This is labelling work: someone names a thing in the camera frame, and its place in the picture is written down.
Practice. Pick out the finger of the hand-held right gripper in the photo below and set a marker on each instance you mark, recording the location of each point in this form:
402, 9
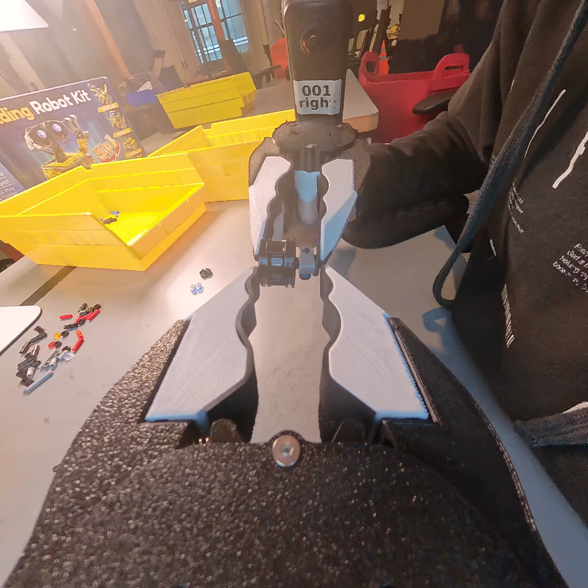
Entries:
262, 197
340, 197

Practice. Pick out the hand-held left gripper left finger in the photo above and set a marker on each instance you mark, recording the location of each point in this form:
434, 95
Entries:
202, 367

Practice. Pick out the person's right forearm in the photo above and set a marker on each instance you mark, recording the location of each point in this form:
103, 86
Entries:
413, 183

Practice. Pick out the red flexible tub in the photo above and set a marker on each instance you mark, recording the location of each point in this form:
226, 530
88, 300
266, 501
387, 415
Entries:
395, 105

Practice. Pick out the cluster of small blue pins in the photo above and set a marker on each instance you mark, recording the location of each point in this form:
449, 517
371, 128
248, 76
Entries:
110, 219

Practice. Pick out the white booklet stand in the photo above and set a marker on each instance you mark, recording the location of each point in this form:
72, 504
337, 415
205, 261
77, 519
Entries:
16, 326

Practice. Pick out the pile of small brick pieces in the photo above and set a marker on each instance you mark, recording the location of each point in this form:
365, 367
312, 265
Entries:
78, 342

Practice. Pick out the blue toy set box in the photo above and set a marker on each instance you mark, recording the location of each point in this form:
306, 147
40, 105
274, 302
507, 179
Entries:
59, 128

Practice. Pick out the black toy wheel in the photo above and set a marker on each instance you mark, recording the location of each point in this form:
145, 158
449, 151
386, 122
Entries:
275, 257

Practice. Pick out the clear blue round stud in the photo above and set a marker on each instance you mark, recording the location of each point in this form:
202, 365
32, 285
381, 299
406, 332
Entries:
196, 288

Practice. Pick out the stack of yellow bins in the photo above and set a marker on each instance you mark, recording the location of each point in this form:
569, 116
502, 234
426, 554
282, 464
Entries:
202, 105

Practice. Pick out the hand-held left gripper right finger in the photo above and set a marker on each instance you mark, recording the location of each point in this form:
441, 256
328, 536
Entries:
372, 363

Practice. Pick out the window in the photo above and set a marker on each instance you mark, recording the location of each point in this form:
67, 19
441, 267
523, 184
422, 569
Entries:
216, 32

